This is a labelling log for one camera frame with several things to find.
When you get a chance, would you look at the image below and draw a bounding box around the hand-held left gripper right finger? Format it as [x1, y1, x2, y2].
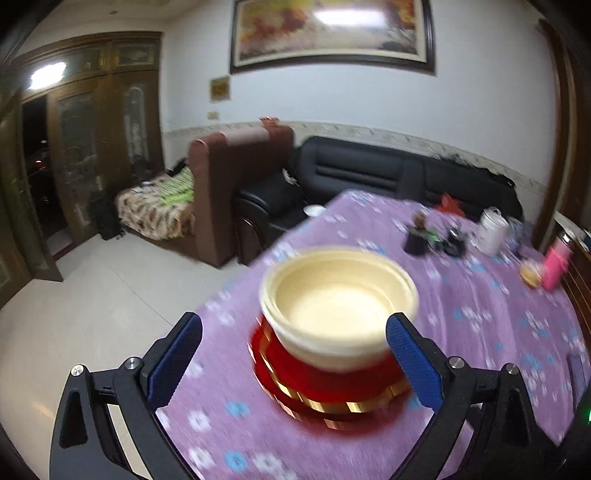
[385, 312, 552, 480]

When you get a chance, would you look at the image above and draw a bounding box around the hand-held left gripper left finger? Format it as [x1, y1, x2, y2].
[50, 311, 204, 480]

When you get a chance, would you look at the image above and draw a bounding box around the dark remote control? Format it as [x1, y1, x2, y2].
[567, 354, 588, 393]

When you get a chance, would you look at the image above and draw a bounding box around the purple floral tablecloth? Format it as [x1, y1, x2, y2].
[154, 189, 591, 480]

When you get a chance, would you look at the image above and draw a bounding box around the small dark table clutter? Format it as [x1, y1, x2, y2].
[434, 228, 468, 257]

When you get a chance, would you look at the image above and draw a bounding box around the bun in plastic bag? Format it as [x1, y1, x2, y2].
[519, 261, 546, 288]

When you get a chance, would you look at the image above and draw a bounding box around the floral blanket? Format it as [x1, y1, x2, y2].
[115, 166, 195, 241]

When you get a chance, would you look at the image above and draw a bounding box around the white jar with lid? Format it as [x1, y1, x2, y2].
[478, 207, 509, 257]

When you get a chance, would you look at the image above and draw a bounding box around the black bag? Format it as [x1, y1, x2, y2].
[96, 203, 123, 241]

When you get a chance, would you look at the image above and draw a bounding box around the red item on sofa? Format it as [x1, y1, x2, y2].
[436, 193, 465, 216]

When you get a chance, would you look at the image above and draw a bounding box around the pink bottle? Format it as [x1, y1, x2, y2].
[541, 233, 576, 291]

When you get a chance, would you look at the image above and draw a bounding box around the green patterned cloth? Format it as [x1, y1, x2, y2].
[161, 166, 194, 205]

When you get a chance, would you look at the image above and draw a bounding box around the brown armchair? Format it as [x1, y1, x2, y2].
[187, 121, 296, 268]

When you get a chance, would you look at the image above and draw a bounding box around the black leather sofa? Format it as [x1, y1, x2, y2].
[233, 135, 525, 266]

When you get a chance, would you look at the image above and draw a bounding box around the wooden glass-door cabinet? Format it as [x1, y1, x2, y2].
[0, 30, 164, 308]

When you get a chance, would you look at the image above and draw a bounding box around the framed painting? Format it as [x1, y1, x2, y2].
[229, 0, 437, 77]

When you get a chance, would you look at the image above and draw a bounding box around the wooden door frame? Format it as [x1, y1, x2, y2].
[531, 18, 580, 250]

